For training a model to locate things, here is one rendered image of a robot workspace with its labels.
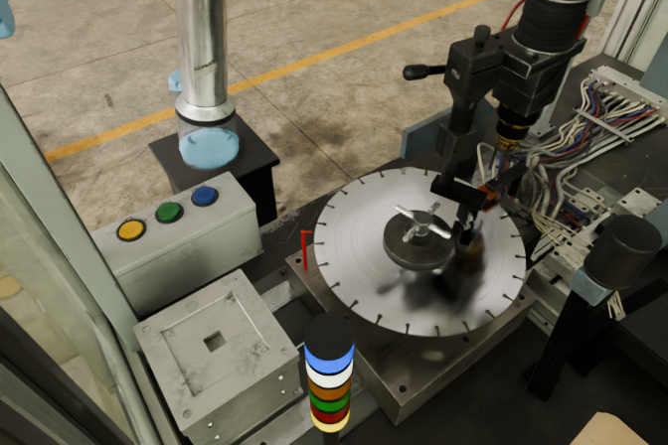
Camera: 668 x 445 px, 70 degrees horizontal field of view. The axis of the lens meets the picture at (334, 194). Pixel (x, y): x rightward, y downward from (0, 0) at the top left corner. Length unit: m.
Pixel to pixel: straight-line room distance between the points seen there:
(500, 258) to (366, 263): 0.21
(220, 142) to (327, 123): 1.58
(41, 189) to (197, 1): 0.40
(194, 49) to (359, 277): 0.48
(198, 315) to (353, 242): 0.26
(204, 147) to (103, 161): 1.59
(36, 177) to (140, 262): 0.32
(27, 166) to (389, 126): 2.09
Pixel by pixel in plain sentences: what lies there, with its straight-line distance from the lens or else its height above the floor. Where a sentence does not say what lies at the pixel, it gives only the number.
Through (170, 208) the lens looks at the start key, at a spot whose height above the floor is 0.91.
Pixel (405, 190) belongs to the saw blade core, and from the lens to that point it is 0.84.
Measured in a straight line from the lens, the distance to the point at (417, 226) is 0.72.
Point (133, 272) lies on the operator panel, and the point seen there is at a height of 0.87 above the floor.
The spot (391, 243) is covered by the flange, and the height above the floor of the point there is 0.96.
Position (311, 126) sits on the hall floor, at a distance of 2.50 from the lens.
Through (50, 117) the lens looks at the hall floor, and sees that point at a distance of 2.97.
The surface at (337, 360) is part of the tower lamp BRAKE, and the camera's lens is 0.43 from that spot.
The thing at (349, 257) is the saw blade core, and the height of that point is 0.95.
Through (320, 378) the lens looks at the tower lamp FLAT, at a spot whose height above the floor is 1.11.
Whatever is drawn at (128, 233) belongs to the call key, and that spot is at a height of 0.90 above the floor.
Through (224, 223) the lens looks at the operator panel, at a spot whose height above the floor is 0.89.
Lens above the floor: 1.55
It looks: 46 degrees down
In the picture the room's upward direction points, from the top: straight up
